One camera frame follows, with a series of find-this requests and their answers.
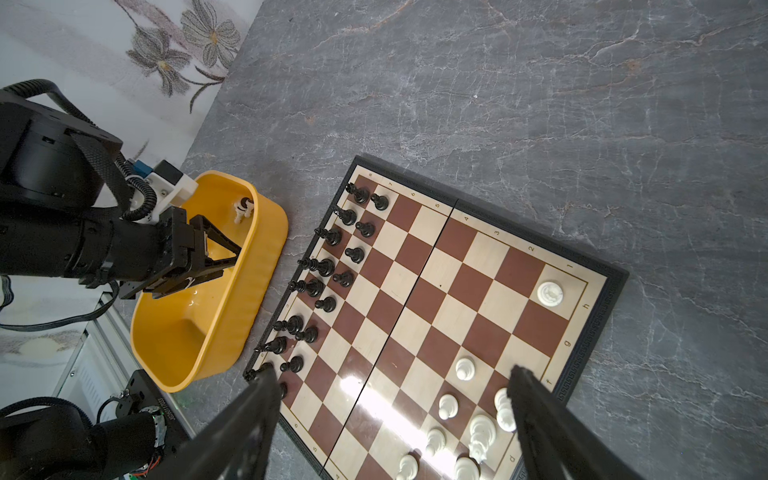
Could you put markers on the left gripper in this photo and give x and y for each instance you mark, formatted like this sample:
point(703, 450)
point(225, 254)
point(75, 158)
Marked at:
point(184, 262)

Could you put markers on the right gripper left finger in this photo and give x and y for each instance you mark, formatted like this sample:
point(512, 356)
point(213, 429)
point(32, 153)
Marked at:
point(235, 444)

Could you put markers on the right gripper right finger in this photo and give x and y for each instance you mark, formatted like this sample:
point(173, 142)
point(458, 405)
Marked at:
point(554, 443)

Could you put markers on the yellow plastic tray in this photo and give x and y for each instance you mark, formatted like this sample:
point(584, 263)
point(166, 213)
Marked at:
point(201, 331)

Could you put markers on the black bishop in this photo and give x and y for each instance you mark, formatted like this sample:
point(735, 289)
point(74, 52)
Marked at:
point(332, 236)
point(293, 325)

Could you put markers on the white rook corner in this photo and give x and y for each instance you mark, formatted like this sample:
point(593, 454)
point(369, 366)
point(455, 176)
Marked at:
point(550, 294)

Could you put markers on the brown folding chess board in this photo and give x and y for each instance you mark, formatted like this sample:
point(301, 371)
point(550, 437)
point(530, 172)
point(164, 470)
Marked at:
point(443, 278)

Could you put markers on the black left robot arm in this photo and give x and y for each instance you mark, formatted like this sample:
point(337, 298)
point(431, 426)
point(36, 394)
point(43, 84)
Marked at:
point(73, 206)

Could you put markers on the white chess piece in tray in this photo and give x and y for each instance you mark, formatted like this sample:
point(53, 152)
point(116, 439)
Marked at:
point(243, 209)

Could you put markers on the black king on board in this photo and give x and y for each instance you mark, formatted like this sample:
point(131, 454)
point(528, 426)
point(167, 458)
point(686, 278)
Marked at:
point(313, 288)

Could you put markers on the black queen on board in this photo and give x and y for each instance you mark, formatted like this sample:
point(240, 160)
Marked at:
point(324, 267)

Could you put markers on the black bishop on board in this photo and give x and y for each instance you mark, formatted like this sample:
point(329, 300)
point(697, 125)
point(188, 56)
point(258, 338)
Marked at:
point(332, 236)

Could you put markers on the black knight on board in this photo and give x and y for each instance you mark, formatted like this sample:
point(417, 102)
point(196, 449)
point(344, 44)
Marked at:
point(348, 217)

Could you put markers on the black rook on board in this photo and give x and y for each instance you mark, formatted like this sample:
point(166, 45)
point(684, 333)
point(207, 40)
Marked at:
point(360, 195)

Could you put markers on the black rook near edge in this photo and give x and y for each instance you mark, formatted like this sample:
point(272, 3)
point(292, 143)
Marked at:
point(251, 374)

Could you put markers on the white king piece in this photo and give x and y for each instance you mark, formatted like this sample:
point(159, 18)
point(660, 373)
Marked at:
point(483, 434)

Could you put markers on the white bishop piece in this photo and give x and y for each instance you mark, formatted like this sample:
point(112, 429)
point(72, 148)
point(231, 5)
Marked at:
point(466, 468)

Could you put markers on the black pawn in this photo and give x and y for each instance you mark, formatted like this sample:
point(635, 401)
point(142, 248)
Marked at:
point(327, 304)
point(366, 229)
point(356, 255)
point(294, 365)
point(380, 202)
point(344, 279)
point(308, 335)

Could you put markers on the black knight near edge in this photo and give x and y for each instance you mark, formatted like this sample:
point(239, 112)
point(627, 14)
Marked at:
point(276, 346)

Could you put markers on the white pawn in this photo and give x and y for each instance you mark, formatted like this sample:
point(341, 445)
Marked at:
point(465, 369)
point(435, 442)
point(448, 407)
point(408, 468)

